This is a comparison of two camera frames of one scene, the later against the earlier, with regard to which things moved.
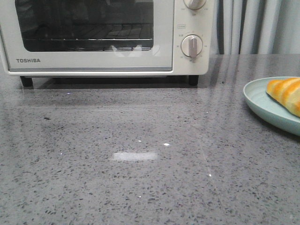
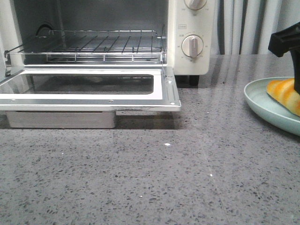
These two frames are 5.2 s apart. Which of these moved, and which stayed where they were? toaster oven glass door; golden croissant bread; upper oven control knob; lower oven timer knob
Moved: toaster oven glass door
Stayed: golden croissant bread; upper oven control knob; lower oven timer knob
